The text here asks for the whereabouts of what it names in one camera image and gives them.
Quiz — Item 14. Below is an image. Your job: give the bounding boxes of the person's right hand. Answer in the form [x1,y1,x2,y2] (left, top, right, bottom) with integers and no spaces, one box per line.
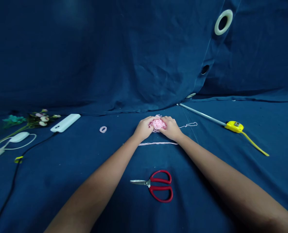
[158,116,184,142]

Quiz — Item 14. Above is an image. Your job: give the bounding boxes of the person's left hand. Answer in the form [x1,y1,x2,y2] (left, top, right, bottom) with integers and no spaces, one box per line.
[133,116,157,140]

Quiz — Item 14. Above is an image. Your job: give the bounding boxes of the pink yarn bundle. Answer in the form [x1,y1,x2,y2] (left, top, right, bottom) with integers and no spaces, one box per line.
[148,114,198,133]

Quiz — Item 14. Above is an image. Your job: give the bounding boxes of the pink braided yarn strand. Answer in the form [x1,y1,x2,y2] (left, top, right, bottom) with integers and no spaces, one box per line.
[138,142,179,146]

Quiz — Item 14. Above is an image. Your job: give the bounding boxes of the dark blue curtain cloth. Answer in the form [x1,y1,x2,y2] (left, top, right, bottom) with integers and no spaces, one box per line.
[0,0,288,233]

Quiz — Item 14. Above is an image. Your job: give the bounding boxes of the yellow tape measure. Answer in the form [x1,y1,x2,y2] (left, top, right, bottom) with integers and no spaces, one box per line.
[177,103,270,157]

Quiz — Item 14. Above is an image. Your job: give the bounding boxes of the white power bank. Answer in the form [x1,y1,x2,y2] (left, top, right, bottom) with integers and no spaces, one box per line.
[50,113,81,133]

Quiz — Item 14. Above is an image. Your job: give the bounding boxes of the artificial flower bouquet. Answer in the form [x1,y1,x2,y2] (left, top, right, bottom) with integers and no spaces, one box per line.
[0,109,62,149]

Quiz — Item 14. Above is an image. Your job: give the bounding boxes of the red handled scissors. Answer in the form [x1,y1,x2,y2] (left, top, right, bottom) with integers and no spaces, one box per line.
[130,170,173,203]

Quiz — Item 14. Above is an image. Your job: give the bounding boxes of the white curtain grommet ring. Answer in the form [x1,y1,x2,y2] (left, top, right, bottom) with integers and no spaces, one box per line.
[214,9,234,36]

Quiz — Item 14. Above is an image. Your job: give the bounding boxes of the white oval device with cord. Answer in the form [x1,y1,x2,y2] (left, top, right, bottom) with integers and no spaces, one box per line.
[0,132,37,150]

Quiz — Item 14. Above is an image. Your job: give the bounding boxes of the black cable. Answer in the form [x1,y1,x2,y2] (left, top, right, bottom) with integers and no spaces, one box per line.
[0,132,59,233]

